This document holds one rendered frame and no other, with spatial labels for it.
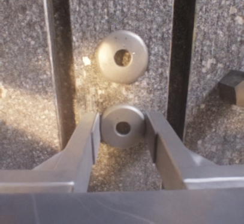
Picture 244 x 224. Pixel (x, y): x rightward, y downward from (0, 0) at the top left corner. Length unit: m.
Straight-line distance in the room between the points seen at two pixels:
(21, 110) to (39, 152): 0.04
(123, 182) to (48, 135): 0.09
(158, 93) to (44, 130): 0.11
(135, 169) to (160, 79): 0.09
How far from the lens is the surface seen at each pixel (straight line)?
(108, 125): 0.15
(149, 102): 0.16
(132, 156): 0.18
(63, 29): 0.17
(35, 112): 0.17
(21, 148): 0.19
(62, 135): 0.18
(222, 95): 0.17
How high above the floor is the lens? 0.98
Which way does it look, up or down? 74 degrees down
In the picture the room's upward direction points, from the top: 175 degrees clockwise
